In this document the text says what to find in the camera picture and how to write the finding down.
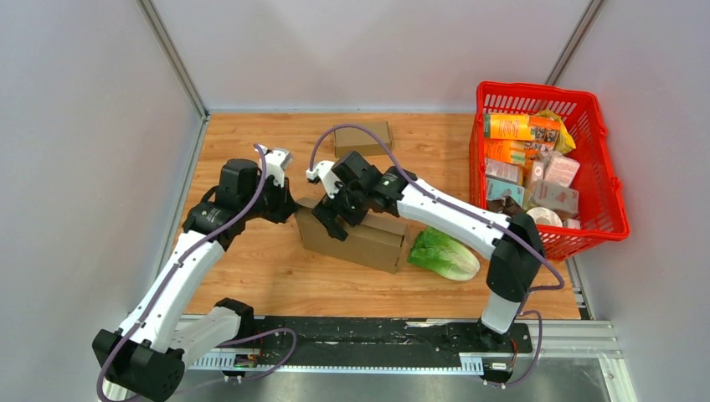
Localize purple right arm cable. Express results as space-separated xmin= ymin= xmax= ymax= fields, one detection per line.
xmin=308 ymin=122 xmax=566 ymax=388

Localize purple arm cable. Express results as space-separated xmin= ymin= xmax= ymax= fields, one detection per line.
xmin=95 ymin=142 xmax=299 ymax=402
xmin=308 ymin=122 xmax=566 ymax=388

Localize orange sponge pack lower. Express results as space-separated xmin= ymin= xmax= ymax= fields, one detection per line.
xmin=484 ymin=138 xmax=527 ymax=166

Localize pink snack package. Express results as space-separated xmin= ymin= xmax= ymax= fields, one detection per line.
xmin=543 ymin=155 xmax=581 ymax=188

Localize brown cardboard box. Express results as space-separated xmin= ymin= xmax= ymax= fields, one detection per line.
xmin=333 ymin=121 xmax=393 ymax=158

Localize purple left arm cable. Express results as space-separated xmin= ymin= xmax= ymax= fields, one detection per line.
xmin=95 ymin=142 xmax=299 ymax=402

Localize green lettuce head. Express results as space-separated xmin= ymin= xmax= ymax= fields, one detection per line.
xmin=407 ymin=227 xmax=481 ymax=281

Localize white tape roll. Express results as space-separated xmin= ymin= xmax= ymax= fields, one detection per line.
xmin=526 ymin=206 xmax=563 ymax=227

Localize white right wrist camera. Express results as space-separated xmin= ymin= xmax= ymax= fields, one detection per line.
xmin=306 ymin=160 xmax=341 ymax=199

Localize brown chocolate package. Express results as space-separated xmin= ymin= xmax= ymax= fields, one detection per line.
xmin=486 ymin=196 xmax=526 ymax=218

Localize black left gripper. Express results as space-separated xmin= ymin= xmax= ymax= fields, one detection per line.
xmin=240 ymin=173 xmax=299 ymax=224

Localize brown cardboard sheet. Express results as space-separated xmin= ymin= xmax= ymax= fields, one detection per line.
xmin=296 ymin=198 xmax=413 ymax=274

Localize aluminium frame post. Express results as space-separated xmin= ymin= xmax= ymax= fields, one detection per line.
xmin=544 ymin=0 xmax=607 ymax=86
xmin=136 ymin=0 xmax=210 ymax=121

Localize red plastic basket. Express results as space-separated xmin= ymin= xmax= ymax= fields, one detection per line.
xmin=469 ymin=81 xmax=630 ymax=260

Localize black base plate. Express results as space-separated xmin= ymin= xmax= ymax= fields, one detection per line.
xmin=236 ymin=316 xmax=534 ymax=369

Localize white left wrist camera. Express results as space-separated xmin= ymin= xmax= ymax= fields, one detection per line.
xmin=256 ymin=144 xmax=293 ymax=188

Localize yellow snack bag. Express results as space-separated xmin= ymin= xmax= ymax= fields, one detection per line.
xmin=535 ymin=109 xmax=577 ymax=155

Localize aluminium frame post left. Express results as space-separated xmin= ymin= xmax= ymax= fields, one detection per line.
xmin=136 ymin=0 xmax=210 ymax=121

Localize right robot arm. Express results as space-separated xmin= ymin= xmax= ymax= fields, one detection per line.
xmin=306 ymin=152 xmax=546 ymax=351

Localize aluminium frame post right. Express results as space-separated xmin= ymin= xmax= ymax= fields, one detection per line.
xmin=544 ymin=0 xmax=607 ymax=86

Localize pink white package lower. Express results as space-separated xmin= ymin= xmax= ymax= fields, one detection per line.
xmin=524 ymin=180 xmax=579 ymax=216

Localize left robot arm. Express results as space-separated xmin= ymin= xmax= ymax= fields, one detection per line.
xmin=92 ymin=147 xmax=297 ymax=401

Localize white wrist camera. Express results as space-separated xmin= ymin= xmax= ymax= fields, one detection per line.
xmin=306 ymin=160 xmax=341 ymax=199
xmin=256 ymin=144 xmax=293 ymax=188

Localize teal box package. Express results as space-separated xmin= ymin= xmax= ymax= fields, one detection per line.
xmin=486 ymin=178 xmax=525 ymax=206

